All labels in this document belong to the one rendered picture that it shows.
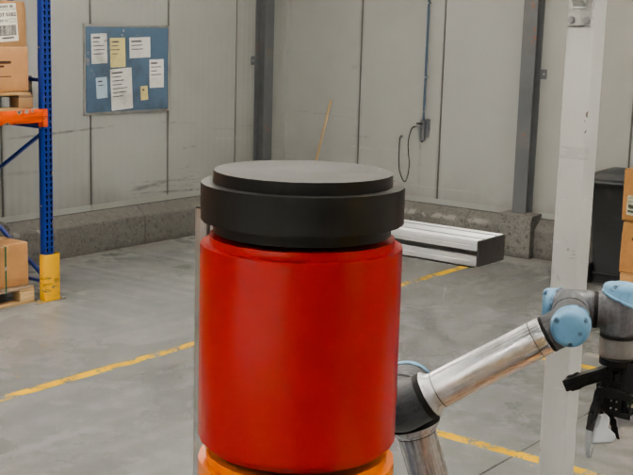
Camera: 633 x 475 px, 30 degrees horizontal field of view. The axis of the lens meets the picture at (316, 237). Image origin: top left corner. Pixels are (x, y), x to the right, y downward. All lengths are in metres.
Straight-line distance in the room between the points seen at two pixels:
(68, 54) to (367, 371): 11.65
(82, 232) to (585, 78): 7.75
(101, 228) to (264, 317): 11.91
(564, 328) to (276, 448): 2.02
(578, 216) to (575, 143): 0.31
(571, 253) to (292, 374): 4.86
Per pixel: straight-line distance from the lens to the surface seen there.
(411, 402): 2.36
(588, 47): 5.04
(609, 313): 2.43
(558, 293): 2.44
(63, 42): 11.88
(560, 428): 5.32
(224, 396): 0.28
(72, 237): 11.94
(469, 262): 1.97
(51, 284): 10.13
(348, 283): 0.27
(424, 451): 2.53
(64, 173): 11.97
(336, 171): 0.29
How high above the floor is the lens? 2.38
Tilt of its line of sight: 10 degrees down
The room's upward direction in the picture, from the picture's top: 2 degrees clockwise
